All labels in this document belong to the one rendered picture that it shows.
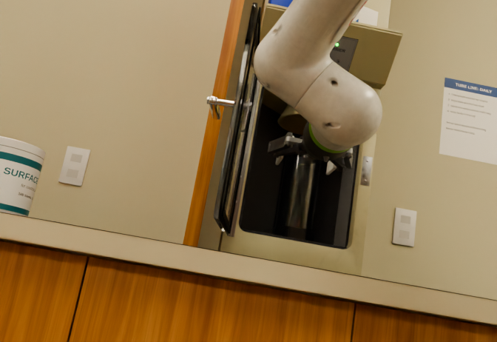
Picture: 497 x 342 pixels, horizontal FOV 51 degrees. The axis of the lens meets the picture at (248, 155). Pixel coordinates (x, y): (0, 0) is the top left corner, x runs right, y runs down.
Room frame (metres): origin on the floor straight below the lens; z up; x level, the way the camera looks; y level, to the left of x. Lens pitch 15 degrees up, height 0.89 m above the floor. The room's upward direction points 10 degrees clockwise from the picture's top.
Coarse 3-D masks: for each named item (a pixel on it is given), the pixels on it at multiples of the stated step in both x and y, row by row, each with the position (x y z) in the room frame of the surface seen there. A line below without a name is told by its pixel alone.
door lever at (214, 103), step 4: (212, 96) 0.87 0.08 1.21; (208, 100) 0.87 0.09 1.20; (212, 100) 0.87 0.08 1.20; (216, 100) 0.87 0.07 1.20; (220, 100) 0.87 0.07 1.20; (224, 100) 0.87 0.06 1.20; (228, 100) 0.87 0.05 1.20; (212, 104) 0.87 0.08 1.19; (216, 104) 0.87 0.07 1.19; (220, 104) 0.87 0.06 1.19; (224, 104) 0.87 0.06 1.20; (228, 104) 0.87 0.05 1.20; (232, 104) 0.87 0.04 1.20; (212, 108) 0.89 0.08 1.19; (216, 108) 0.89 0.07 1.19; (212, 112) 0.91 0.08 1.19; (216, 112) 0.91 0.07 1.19; (212, 116) 0.94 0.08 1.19; (216, 116) 0.94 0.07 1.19
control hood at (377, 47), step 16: (272, 16) 1.05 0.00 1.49; (352, 32) 1.06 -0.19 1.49; (368, 32) 1.06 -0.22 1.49; (384, 32) 1.06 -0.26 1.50; (400, 32) 1.06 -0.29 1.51; (368, 48) 1.08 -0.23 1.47; (384, 48) 1.08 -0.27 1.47; (352, 64) 1.12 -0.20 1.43; (368, 64) 1.11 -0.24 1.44; (384, 64) 1.11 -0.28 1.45; (368, 80) 1.14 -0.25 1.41; (384, 80) 1.14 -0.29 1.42
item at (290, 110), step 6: (288, 108) 1.22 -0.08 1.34; (282, 114) 1.24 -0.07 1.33; (288, 114) 1.20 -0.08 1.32; (294, 114) 1.19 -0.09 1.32; (282, 120) 1.28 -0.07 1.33; (288, 120) 1.31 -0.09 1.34; (294, 120) 1.32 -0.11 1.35; (300, 120) 1.33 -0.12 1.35; (306, 120) 1.33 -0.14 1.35; (282, 126) 1.30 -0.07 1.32; (288, 126) 1.32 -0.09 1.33; (294, 126) 1.33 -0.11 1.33; (300, 126) 1.33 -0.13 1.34; (294, 132) 1.34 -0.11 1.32; (300, 132) 1.34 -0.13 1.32
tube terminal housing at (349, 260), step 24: (264, 0) 1.17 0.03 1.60; (384, 0) 1.17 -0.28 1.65; (384, 24) 1.17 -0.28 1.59; (264, 96) 1.25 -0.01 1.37; (360, 144) 1.20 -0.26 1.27; (360, 168) 1.17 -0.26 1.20; (360, 192) 1.17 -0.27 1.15; (360, 216) 1.17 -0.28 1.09; (240, 240) 1.15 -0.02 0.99; (264, 240) 1.16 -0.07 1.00; (288, 240) 1.16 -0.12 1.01; (360, 240) 1.17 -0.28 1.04; (312, 264) 1.16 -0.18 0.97; (336, 264) 1.17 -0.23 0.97; (360, 264) 1.17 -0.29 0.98
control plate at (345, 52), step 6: (342, 36) 1.07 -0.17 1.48; (342, 42) 1.08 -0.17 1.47; (348, 42) 1.08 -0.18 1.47; (354, 42) 1.08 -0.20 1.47; (336, 48) 1.09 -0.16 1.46; (342, 48) 1.09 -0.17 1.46; (348, 48) 1.09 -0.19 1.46; (354, 48) 1.09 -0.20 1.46; (330, 54) 1.10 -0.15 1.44; (336, 54) 1.10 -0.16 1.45; (342, 54) 1.10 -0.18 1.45; (348, 54) 1.10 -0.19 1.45; (336, 60) 1.11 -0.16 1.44; (342, 60) 1.11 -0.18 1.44; (348, 60) 1.11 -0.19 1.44; (342, 66) 1.12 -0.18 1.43; (348, 66) 1.12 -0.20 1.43
